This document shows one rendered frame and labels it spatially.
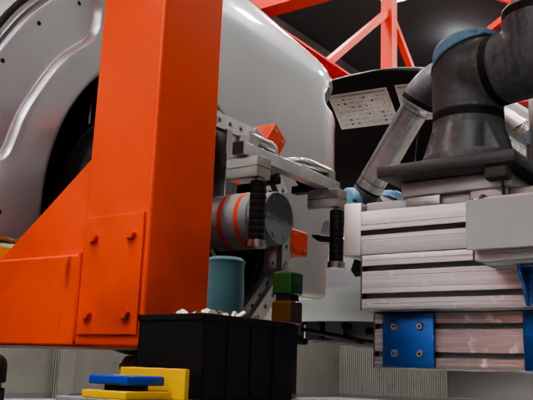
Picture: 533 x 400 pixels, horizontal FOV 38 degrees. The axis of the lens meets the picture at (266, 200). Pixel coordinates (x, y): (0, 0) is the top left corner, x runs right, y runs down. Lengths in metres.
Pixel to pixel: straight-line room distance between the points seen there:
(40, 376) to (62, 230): 10.59
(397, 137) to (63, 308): 1.03
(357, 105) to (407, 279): 4.16
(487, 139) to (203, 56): 0.53
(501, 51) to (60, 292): 0.84
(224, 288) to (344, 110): 3.80
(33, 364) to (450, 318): 10.87
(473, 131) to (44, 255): 0.79
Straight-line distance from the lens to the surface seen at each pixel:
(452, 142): 1.25
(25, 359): 11.85
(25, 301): 1.48
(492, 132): 1.27
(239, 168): 1.69
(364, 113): 5.38
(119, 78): 1.42
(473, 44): 1.31
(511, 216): 1.06
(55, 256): 1.44
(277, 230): 1.83
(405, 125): 2.04
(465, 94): 1.28
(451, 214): 1.23
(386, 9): 9.22
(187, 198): 1.35
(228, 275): 1.72
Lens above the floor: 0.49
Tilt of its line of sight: 13 degrees up
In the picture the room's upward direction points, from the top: 2 degrees clockwise
